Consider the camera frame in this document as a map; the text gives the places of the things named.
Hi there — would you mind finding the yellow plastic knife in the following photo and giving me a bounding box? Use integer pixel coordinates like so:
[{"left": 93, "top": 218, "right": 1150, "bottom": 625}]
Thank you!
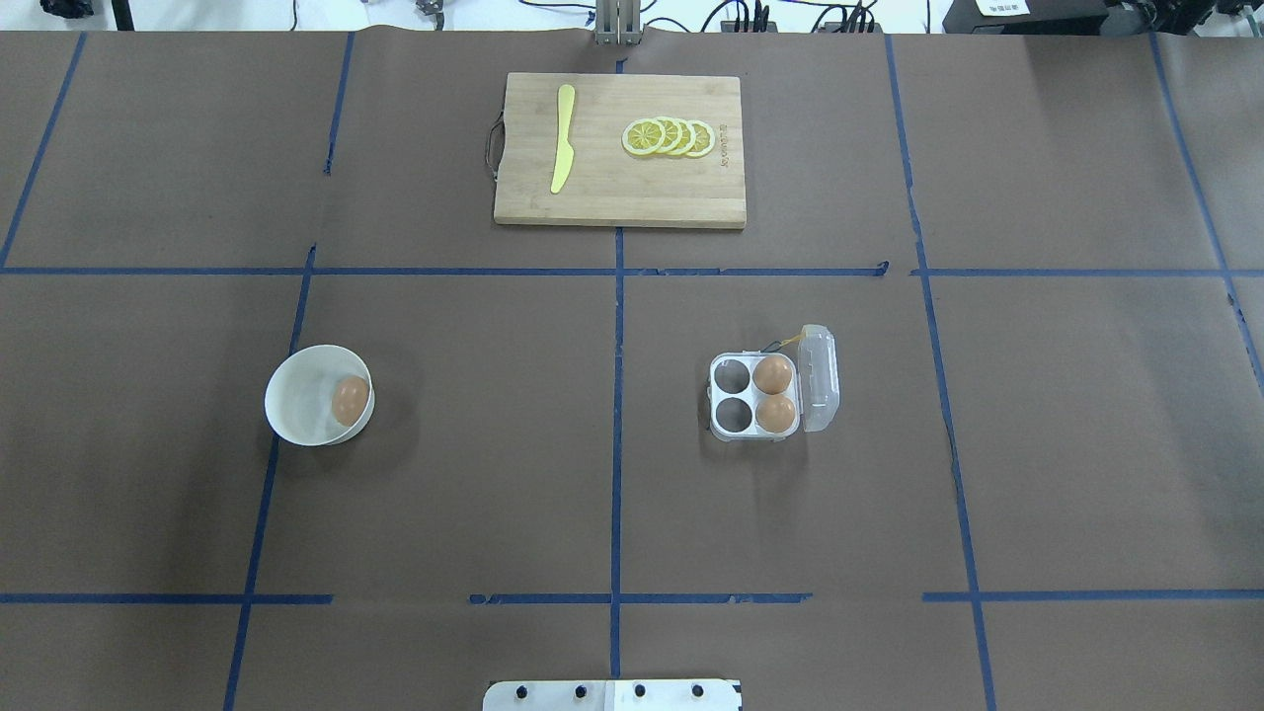
[{"left": 550, "top": 83, "right": 576, "bottom": 195}]

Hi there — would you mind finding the wooden cutting board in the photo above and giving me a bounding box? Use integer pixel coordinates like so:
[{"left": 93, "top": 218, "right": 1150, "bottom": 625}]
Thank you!
[{"left": 494, "top": 72, "right": 747, "bottom": 230}]

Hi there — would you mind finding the lemon slice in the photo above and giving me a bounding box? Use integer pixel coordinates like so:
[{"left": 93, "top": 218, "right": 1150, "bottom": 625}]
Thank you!
[
  {"left": 664, "top": 118, "right": 696, "bottom": 156},
  {"left": 653, "top": 116, "right": 683, "bottom": 154},
  {"left": 683, "top": 118, "right": 715, "bottom": 158},
  {"left": 621, "top": 118, "right": 667, "bottom": 156}
]

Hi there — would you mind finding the front lemon slice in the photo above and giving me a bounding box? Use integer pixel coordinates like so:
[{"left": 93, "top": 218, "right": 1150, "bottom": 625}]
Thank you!
[{"left": 621, "top": 118, "right": 667, "bottom": 156}]

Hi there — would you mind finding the brown egg from bowl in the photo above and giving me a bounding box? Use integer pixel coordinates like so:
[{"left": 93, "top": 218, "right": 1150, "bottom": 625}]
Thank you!
[{"left": 330, "top": 376, "right": 372, "bottom": 428}]

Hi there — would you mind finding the brown egg lower right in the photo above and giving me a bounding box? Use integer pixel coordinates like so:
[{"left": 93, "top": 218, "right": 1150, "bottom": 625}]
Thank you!
[{"left": 755, "top": 393, "right": 798, "bottom": 434}]

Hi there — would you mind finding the grey metal camera post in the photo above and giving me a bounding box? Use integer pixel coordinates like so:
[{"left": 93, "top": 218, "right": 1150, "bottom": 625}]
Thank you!
[{"left": 592, "top": 0, "right": 643, "bottom": 46}]

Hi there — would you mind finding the brown egg upper right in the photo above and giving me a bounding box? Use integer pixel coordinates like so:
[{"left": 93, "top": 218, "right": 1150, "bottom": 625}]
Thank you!
[{"left": 752, "top": 353, "right": 795, "bottom": 395}]

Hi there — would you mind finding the clear plastic egg box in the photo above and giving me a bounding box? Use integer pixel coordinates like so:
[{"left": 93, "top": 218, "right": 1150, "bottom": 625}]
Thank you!
[{"left": 707, "top": 324, "right": 841, "bottom": 442}]

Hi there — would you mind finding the white bowl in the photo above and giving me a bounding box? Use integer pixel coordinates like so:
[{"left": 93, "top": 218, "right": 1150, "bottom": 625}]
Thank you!
[{"left": 265, "top": 344, "right": 375, "bottom": 448}]

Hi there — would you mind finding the back lemon slice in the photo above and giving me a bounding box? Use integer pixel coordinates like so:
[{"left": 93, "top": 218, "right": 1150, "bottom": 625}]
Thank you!
[{"left": 683, "top": 118, "right": 715, "bottom": 158}]

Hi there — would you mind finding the black device with label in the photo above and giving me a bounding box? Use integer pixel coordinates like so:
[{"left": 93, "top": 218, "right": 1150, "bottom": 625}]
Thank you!
[{"left": 942, "top": 1, "right": 1109, "bottom": 35}]

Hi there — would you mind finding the white metal base plate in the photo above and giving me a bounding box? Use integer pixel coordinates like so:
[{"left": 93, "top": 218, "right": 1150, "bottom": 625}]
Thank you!
[{"left": 482, "top": 678, "right": 744, "bottom": 710}]

